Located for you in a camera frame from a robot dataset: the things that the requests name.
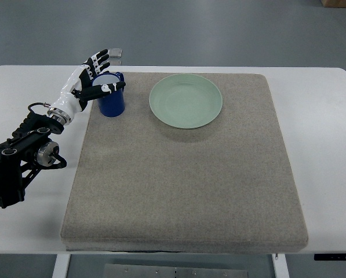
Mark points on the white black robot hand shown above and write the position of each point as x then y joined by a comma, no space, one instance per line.
78,89

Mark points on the blue enamel mug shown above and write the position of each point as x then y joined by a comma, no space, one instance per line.
113,104

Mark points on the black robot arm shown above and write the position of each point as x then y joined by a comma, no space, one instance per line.
26,153

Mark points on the lower floor socket plate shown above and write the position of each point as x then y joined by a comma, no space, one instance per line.
115,62

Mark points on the floor socket plate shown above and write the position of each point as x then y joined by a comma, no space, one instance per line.
115,53
115,62

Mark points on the upper floor socket plate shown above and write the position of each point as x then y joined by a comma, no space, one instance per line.
115,53

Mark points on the green round plate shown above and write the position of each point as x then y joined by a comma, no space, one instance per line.
185,101

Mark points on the beige fabric mat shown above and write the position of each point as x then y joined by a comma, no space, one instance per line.
227,187

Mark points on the white left table leg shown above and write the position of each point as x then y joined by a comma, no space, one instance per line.
61,266

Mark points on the white table leg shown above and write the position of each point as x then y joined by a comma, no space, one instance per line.
61,266
280,266

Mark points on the cardboard box corner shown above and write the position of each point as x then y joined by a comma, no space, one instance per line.
334,3

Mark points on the white right table leg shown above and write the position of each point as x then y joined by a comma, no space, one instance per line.
280,266

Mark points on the black desk control panel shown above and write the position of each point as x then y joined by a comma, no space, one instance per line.
330,257

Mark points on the metal base plate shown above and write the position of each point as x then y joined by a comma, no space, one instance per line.
118,270

